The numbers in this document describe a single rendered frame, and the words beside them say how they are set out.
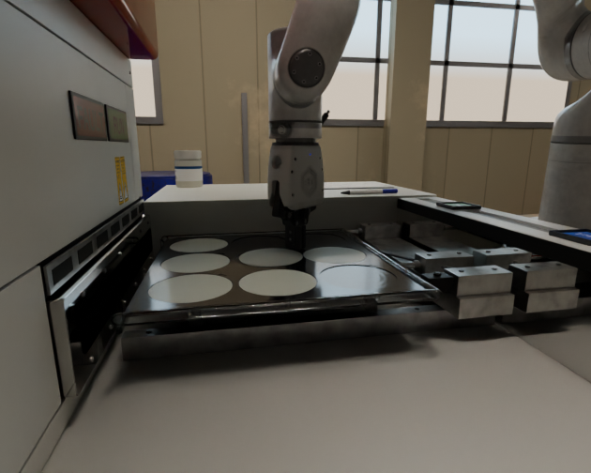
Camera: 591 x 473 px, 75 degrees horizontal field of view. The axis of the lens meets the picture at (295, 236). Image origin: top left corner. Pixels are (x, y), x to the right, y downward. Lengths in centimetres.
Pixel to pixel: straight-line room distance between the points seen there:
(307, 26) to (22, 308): 43
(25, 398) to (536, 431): 42
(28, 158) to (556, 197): 88
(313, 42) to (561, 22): 54
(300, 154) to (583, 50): 57
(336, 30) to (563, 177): 57
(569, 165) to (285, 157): 58
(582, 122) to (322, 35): 56
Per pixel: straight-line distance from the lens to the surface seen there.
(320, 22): 55
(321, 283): 49
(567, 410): 48
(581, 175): 93
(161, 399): 44
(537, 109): 406
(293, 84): 53
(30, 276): 36
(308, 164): 61
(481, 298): 55
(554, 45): 96
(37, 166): 38
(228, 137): 308
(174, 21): 321
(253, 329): 50
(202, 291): 48
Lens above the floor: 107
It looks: 13 degrees down
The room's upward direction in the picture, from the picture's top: straight up
